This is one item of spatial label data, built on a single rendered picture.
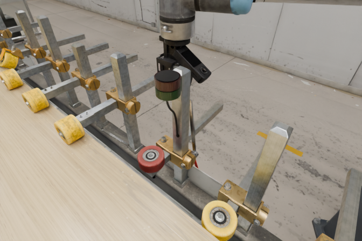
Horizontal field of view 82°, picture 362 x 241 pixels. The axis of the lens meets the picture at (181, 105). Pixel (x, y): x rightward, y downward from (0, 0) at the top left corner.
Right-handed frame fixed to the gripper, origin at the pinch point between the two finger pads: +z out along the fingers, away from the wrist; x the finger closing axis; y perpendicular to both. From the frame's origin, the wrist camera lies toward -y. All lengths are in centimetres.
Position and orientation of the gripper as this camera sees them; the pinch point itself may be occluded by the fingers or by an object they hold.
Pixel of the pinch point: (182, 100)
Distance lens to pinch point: 67.0
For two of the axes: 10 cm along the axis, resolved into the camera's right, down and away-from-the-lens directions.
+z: 0.0, 8.0, 6.0
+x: -6.3, 4.7, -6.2
